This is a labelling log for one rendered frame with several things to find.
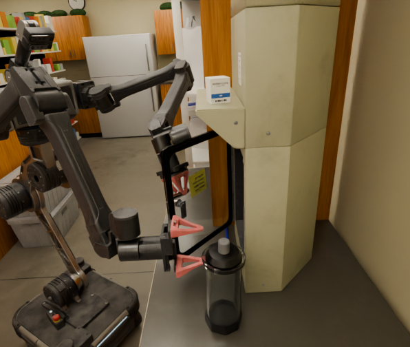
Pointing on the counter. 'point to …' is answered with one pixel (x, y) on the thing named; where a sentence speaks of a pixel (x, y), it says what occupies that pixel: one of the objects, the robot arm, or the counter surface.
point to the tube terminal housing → (282, 133)
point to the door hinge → (232, 183)
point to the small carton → (217, 89)
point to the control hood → (223, 118)
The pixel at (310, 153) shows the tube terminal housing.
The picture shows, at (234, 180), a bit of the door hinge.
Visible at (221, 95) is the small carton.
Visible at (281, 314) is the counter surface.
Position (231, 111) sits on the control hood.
